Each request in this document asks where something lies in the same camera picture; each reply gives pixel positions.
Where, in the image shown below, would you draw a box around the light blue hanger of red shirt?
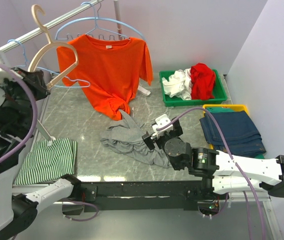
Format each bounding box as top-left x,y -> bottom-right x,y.
7,39 -> 91,89

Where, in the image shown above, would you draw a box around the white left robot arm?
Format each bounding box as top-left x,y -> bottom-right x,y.
0,67 -> 81,240

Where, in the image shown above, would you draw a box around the light blue wire hanger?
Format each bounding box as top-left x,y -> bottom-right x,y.
54,16 -> 146,42

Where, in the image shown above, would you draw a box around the silver clothes rack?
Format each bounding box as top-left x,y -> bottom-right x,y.
0,0 -> 152,148

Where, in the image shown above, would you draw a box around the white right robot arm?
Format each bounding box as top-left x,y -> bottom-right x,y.
142,114 -> 284,200

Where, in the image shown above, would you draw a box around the green plastic bin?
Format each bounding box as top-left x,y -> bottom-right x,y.
159,69 -> 228,107

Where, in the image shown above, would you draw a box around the blue denim jeans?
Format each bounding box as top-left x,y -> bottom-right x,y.
199,109 -> 267,158

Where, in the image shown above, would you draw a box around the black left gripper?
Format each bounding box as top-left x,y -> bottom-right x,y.
0,64 -> 51,134

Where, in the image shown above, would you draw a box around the grey adidas t shirt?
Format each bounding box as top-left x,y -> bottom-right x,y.
100,110 -> 171,169

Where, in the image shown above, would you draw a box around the white t shirt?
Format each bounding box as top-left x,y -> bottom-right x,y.
162,68 -> 193,101

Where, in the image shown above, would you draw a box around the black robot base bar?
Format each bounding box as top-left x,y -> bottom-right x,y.
51,178 -> 232,216

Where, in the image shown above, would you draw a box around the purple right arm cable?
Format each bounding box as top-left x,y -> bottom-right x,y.
156,107 -> 267,240

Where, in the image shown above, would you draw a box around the red t shirt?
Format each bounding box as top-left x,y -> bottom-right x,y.
190,63 -> 216,101

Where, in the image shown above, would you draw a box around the green white striped cloth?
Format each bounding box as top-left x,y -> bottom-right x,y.
14,138 -> 78,186

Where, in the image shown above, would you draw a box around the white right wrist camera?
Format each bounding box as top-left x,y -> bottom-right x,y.
152,114 -> 174,138

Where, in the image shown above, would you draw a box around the orange t shirt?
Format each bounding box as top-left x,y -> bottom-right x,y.
62,35 -> 153,121

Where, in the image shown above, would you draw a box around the wooden hanger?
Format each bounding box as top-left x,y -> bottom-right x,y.
28,4 -> 79,90

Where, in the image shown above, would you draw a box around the yellow plastic bin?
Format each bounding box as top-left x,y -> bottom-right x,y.
201,104 -> 249,150

